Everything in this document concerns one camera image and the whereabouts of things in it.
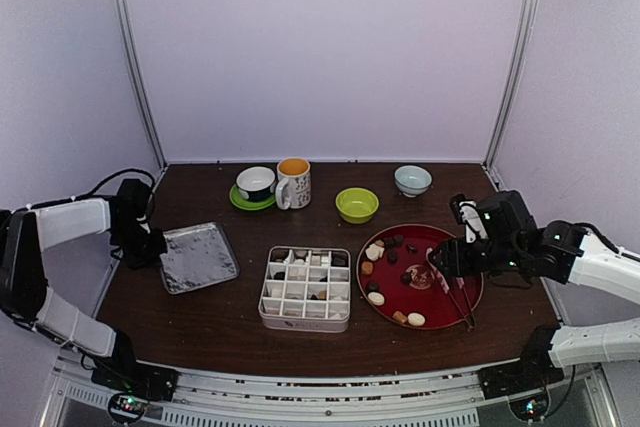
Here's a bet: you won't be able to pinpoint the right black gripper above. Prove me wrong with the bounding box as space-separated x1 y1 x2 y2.
428 237 525 279

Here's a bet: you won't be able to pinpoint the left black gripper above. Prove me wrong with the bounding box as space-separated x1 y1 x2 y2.
110 221 167 270

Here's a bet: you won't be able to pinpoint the pink metal tongs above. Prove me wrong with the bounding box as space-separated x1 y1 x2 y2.
425 247 476 332

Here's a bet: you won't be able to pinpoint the bunny tin lid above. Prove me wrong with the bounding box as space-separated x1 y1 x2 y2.
160 222 240 295

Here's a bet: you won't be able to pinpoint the silver divided tin box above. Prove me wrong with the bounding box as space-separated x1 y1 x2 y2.
258 246 352 334

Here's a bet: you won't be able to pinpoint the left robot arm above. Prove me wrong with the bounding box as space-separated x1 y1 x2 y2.
1 178 167 391

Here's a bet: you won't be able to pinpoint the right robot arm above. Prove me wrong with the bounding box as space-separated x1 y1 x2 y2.
427 190 639 397

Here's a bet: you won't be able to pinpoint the white round swirl chocolate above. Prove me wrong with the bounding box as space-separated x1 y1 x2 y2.
407 312 426 327

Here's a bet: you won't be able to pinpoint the tan striped chocolate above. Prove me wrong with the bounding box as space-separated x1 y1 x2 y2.
392 311 407 324

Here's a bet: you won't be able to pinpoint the round red tray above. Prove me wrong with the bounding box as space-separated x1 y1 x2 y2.
355 224 484 331

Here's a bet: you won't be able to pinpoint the pale blue bowl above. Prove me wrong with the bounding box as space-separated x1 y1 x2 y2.
394 165 432 198

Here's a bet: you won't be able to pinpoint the lime green bowl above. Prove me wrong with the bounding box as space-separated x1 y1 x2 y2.
335 187 379 225

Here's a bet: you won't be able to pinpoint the green saucer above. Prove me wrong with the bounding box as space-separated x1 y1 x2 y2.
229 184 276 212

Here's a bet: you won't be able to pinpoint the white and navy cup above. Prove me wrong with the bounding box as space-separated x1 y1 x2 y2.
236 166 276 195

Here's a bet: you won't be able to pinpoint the patterned mug yellow inside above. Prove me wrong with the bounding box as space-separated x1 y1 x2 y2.
274 158 311 210

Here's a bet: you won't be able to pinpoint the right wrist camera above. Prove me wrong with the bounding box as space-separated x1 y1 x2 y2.
449 194 484 243

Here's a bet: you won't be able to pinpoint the left black cable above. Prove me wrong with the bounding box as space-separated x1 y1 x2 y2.
24 168 157 228

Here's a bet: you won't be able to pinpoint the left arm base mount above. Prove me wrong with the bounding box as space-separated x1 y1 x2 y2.
91 364 180 425

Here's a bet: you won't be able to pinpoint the metal front rail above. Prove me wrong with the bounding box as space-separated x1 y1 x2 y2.
49 364 616 427

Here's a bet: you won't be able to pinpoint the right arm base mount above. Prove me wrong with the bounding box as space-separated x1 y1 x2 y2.
478 361 564 424

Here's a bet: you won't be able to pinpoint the left aluminium frame post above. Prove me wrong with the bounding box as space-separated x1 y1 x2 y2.
114 0 168 169

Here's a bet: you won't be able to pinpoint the aluminium frame post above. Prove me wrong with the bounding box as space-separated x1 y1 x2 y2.
483 0 539 175
114 0 168 169

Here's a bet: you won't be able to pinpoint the right aluminium frame post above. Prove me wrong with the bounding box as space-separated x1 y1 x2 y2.
483 0 539 175

